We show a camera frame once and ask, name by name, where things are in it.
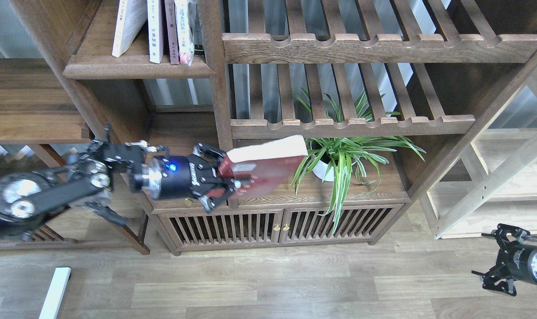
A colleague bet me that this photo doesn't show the red cover book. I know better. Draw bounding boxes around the red cover book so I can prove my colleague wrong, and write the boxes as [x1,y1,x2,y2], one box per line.
[217,135,307,198]

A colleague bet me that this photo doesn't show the white plant pot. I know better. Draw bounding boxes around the white plant pot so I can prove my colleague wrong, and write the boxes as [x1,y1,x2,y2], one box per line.
[305,138,357,184]

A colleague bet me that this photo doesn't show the dark spine book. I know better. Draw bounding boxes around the dark spine book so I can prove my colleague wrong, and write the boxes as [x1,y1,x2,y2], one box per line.
[189,0,205,57]

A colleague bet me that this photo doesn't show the brown spine book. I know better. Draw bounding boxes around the brown spine book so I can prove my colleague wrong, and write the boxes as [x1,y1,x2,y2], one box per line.
[164,0,180,65]

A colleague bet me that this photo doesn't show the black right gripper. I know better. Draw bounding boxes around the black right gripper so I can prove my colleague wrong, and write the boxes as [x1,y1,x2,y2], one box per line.
[471,224,537,296]

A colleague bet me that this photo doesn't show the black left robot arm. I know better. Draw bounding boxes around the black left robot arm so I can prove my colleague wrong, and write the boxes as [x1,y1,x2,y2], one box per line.
[0,136,251,240]

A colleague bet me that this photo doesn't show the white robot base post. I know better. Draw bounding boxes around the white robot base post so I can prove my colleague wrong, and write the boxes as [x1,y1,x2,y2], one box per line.
[38,267,72,319]

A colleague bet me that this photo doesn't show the white pale purple book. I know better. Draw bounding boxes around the white pale purple book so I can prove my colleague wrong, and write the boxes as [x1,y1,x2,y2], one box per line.
[147,0,165,63]

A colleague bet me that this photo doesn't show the plastic wrapped white book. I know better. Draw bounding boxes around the plastic wrapped white book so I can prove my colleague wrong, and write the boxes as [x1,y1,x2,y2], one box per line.
[174,0,196,66]

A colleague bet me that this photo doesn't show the light wooden shelf rack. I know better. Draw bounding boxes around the light wooden shelf rack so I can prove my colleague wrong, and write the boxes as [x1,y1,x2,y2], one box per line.
[418,52,537,239]

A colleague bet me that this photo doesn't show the dark wooden bookshelf cabinet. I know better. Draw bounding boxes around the dark wooden bookshelf cabinet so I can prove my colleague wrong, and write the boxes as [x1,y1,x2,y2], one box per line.
[10,0,537,243]

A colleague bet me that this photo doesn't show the brass drawer knob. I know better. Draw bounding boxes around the brass drawer knob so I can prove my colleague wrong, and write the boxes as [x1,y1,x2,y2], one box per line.
[183,198,193,207]

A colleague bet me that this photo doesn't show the yellow cover book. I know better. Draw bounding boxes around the yellow cover book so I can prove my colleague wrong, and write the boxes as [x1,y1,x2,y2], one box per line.
[111,0,147,57]

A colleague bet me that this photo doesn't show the spider plant green leaves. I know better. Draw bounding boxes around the spider plant green leaves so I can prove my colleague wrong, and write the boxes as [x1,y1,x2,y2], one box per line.
[290,88,426,234]

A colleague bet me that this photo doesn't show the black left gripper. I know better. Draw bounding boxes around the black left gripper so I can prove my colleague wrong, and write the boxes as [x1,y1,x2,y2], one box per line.
[143,143,251,213]

